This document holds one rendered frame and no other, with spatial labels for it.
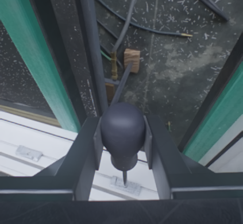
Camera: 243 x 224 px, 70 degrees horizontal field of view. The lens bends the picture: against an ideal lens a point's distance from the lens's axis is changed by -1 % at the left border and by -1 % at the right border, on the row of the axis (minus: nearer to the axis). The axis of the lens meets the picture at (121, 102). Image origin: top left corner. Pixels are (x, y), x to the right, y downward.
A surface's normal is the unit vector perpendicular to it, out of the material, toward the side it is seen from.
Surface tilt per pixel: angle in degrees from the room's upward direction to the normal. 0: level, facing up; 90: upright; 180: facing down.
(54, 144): 90
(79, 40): 0
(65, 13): 0
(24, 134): 90
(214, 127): 0
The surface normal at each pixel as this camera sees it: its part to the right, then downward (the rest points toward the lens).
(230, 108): -0.30, 0.76
